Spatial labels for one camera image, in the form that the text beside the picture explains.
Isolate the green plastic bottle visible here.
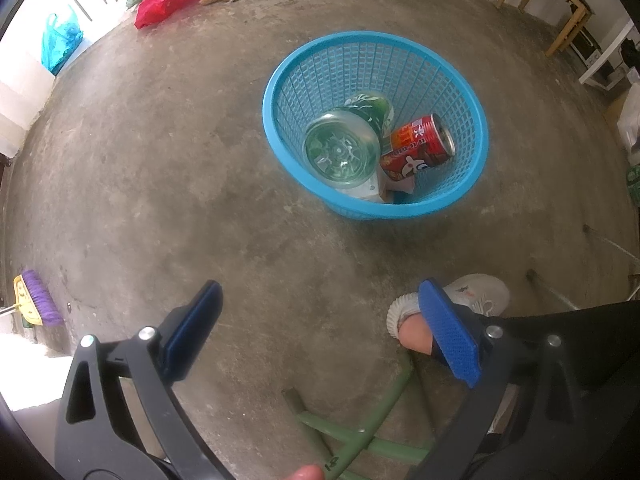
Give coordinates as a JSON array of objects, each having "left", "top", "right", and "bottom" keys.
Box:
[{"left": 303, "top": 91, "right": 395, "bottom": 190}]

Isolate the pink bubble wrap pouch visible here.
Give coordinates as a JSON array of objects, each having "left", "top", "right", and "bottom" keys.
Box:
[{"left": 378, "top": 171, "right": 416, "bottom": 204}]

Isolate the red drink can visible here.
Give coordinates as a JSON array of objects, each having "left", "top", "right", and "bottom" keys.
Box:
[{"left": 380, "top": 114, "right": 456, "bottom": 181}]

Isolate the person's leg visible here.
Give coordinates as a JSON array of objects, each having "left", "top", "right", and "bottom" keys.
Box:
[{"left": 413, "top": 281, "right": 639, "bottom": 479}]

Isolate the purple yellow broom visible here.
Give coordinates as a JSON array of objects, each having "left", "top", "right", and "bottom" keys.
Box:
[{"left": 1, "top": 270, "right": 64, "bottom": 327}]

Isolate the blue plastic trash basket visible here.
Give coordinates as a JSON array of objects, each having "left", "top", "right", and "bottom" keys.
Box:
[{"left": 262, "top": 30, "right": 489, "bottom": 220}]

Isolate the blue plastic bag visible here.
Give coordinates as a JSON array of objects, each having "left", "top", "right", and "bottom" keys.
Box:
[{"left": 41, "top": 6, "right": 84, "bottom": 76}]

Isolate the green metal stool frame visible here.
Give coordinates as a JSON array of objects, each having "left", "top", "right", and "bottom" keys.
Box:
[{"left": 282, "top": 350, "right": 436, "bottom": 479}]

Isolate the white wooden desk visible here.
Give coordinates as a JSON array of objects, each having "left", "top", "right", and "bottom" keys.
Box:
[{"left": 578, "top": 18, "right": 637, "bottom": 91}]

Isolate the clear plastic food container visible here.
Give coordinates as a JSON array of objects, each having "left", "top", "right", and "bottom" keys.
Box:
[{"left": 342, "top": 172, "right": 386, "bottom": 204}]

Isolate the person's left hand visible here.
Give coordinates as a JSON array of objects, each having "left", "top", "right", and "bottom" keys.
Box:
[{"left": 284, "top": 464, "right": 324, "bottom": 480}]

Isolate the white sneaker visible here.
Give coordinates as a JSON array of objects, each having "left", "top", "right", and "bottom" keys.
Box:
[{"left": 386, "top": 273, "right": 511, "bottom": 339}]

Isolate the green drink can pack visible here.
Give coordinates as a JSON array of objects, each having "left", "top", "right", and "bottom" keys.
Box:
[{"left": 626, "top": 165, "right": 640, "bottom": 207}]

